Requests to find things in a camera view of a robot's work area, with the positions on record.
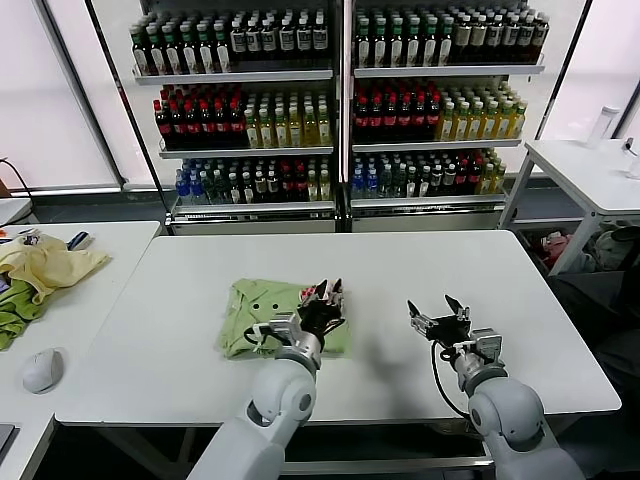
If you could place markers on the grey metal table frame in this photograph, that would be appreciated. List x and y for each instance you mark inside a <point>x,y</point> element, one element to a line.
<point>375,465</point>

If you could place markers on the small black desk object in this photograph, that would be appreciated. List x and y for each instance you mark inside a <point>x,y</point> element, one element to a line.
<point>629,145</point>

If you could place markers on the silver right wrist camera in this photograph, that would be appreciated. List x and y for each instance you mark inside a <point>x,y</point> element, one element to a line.
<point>486,345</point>

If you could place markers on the dark grey flat device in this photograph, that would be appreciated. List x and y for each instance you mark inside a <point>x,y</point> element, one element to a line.
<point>7,435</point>

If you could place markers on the black office chair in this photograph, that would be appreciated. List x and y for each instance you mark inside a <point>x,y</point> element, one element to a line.
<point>600,320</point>

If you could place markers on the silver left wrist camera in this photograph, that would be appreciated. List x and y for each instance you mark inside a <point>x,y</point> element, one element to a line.
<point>277,327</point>

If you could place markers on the grey green bag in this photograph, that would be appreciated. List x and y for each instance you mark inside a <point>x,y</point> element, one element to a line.
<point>597,250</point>

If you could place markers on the red pink clothes pile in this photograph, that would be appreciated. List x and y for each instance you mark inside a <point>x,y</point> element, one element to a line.
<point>556,247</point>

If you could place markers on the green cloth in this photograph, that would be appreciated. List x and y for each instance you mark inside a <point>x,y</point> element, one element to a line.
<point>15,305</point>

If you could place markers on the beverage shelf rack with bottles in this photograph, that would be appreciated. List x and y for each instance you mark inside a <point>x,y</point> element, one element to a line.
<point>240,75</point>
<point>445,75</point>

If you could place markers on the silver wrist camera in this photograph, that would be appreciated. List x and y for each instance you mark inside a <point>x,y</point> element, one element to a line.
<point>277,327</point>
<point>486,345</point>

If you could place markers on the dark blue white small case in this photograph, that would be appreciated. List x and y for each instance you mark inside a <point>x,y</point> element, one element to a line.
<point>80,240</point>

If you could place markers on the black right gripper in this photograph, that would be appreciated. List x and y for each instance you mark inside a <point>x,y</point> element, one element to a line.
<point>450,330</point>

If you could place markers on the pale yellow garment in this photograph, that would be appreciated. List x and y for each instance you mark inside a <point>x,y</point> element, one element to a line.
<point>50,265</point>

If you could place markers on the white desk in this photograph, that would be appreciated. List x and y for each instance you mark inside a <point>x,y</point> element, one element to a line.
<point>90,300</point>

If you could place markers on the white computer mouse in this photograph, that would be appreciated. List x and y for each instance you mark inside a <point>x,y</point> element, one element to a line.
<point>44,369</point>

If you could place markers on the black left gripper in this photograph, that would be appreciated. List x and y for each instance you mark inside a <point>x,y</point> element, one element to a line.
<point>317,315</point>

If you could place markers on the white side table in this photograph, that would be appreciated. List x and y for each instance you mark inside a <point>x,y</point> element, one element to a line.
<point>590,175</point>

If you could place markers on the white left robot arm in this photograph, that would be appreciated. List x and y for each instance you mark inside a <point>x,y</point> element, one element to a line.
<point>270,415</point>

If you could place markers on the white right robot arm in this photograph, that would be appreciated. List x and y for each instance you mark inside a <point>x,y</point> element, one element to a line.
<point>510,420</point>

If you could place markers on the light green t-shirt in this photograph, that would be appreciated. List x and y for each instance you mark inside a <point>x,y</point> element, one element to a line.
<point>255,320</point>

